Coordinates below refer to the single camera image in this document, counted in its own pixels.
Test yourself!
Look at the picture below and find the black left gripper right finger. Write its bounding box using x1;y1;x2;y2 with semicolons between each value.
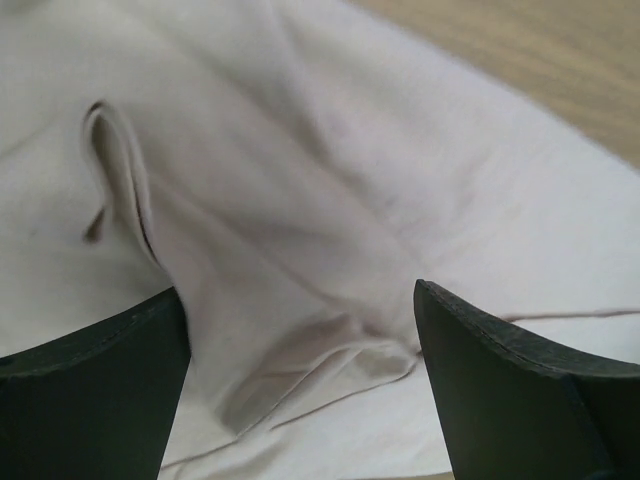
414;280;639;480

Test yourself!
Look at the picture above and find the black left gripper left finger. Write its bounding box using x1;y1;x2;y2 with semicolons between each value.
1;289;191;480

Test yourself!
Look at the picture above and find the beige t shirt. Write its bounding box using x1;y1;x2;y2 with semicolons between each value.
1;1;639;479

